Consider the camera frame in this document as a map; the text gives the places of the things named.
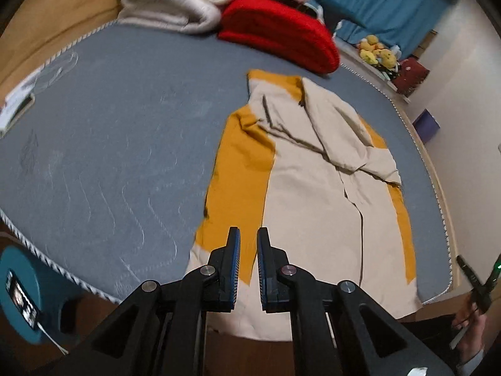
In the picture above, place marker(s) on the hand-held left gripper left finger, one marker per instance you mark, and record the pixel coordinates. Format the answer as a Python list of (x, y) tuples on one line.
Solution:
[(234, 270)]

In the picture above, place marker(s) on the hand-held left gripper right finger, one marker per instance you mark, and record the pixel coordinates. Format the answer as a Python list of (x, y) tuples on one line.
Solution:
[(263, 270)]

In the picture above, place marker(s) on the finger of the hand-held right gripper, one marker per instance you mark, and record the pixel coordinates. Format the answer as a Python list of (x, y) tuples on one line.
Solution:
[(474, 281)]

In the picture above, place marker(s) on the beige and orange hooded jacket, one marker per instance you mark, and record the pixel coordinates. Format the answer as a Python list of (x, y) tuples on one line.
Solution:
[(313, 223)]

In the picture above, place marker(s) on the person's right forearm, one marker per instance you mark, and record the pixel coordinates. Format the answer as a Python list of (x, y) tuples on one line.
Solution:
[(481, 364)]

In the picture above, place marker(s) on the person's right hand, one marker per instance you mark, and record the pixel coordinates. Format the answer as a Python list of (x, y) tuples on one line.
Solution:
[(467, 321)]

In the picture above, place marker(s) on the grey quilted mattress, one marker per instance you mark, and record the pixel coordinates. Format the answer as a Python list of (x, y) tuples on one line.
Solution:
[(109, 145)]

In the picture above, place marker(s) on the teal round stool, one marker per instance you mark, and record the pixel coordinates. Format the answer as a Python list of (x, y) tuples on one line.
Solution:
[(23, 258)]

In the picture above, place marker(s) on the smartphone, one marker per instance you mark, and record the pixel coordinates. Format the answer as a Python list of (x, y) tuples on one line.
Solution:
[(22, 299)]

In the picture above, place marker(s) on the dark red cushion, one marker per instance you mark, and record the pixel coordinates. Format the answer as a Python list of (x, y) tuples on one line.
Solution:
[(411, 76)]

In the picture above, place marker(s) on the black and white striped plush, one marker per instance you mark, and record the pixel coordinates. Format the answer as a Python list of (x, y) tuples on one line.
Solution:
[(388, 71)]

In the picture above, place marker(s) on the red folded blanket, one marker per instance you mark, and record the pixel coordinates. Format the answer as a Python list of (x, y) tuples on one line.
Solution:
[(282, 31)]

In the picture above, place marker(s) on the yellow bear plush toy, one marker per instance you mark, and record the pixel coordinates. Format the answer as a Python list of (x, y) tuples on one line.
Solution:
[(385, 58)]

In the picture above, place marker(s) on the yellow duck plush toy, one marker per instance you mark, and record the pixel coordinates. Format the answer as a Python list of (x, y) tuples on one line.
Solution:
[(370, 43)]

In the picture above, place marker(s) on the dark folded cloth white trim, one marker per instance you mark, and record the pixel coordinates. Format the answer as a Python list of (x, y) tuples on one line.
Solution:
[(313, 11)]

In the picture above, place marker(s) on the white fluffy folded blanket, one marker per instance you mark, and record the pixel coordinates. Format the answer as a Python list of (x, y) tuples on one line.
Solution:
[(172, 0)]

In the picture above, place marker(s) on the blue curtain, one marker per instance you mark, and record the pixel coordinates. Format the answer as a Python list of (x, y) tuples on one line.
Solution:
[(375, 0)]

